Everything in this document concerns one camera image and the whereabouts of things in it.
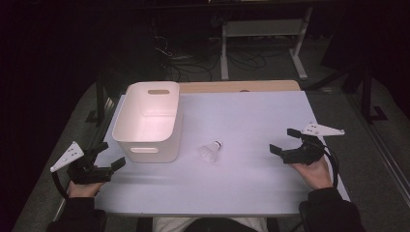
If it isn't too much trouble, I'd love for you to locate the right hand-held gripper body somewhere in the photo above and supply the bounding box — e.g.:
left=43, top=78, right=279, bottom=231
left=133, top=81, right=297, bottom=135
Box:
left=280, top=121, right=346, bottom=166

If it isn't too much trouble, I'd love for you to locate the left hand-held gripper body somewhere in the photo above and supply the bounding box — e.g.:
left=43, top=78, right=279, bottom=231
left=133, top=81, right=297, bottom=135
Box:
left=49, top=140, right=112, bottom=186

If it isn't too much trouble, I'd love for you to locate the white plastic storage bin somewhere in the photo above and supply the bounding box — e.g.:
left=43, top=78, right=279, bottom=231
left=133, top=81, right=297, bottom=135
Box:
left=111, top=80, right=184, bottom=164

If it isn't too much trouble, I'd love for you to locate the white plastic shuttlecock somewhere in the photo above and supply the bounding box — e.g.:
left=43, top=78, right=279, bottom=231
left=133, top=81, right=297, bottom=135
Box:
left=199, top=139, right=223, bottom=163

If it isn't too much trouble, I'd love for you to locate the person's left hand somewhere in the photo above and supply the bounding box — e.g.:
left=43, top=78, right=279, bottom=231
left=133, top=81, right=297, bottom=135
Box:
left=67, top=180, right=106, bottom=199

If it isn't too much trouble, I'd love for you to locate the person's right hand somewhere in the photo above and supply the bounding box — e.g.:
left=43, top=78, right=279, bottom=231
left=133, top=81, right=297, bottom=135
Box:
left=289, top=156, right=334, bottom=190

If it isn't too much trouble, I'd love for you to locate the black metal stand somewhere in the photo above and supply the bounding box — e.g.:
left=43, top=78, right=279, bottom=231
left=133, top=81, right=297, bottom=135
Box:
left=304, top=60, right=390, bottom=126
left=84, top=54, right=131, bottom=124

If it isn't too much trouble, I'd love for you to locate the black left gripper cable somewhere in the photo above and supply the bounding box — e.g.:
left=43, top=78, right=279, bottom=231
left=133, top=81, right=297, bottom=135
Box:
left=51, top=169, right=71, bottom=199

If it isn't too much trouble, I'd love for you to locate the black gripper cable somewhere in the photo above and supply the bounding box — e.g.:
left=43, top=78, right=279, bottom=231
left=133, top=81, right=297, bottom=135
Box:
left=321, top=144, right=340, bottom=189
left=51, top=169, right=71, bottom=199

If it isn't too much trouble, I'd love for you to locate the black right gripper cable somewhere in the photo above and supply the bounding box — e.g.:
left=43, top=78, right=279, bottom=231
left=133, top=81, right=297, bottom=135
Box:
left=321, top=144, right=340, bottom=189

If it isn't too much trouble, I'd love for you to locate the white metal desk frame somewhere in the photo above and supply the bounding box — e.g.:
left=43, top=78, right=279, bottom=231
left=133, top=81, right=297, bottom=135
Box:
left=220, top=6, right=314, bottom=81

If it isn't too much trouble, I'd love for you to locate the tangle of black floor cables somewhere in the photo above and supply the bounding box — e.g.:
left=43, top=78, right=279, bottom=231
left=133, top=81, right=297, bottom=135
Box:
left=150, top=18, right=270, bottom=82

